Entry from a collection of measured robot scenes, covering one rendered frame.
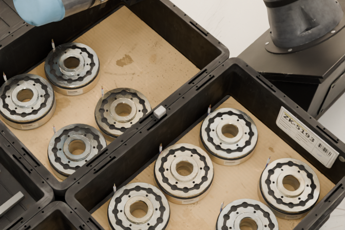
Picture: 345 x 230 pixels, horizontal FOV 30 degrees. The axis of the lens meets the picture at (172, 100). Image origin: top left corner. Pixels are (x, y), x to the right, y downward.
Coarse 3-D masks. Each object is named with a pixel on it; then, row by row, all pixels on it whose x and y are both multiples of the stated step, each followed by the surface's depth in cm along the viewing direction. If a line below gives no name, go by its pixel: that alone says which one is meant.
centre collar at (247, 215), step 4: (240, 216) 105; (244, 216) 105; (248, 216) 105; (252, 216) 105; (256, 216) 106; (236, 220) 105; (240, 220) 105; (256, 220) 105; (260, 220) 105; (236, 224) 105; (256, 224) 105; (260, 224) 105; (236, 228) 104; (260, 228) 104
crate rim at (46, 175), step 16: (160, 0) 121; (16, 32) 115; (208, 32) 117; (0, 48) 113; (224, 48) 115; (208, 64) 113; (192, 80) 112; (176, 96) 110; (0, 128) 105; (128, 128) 106; (16, 144) 103; (112, 144) 104; (32, 160) 102; (96, 160) 103; (48, 176) 101; (80, 176) 101; (64, 192) 101
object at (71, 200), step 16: (224, 64) 114; (240, 64) 114; (208, 80) 113; (256, 80) 112; (192, 96) 110; (304, 112) 109; (144, 128) 106; (320, 128) 108; (128, 144) 104; (336, 144) 106; (112, 160) 103; (96, 176) 101; (336, 192) 102; (80, 208) 98; (320, 208) 100; (96, 224) 97; (304, 224) 98
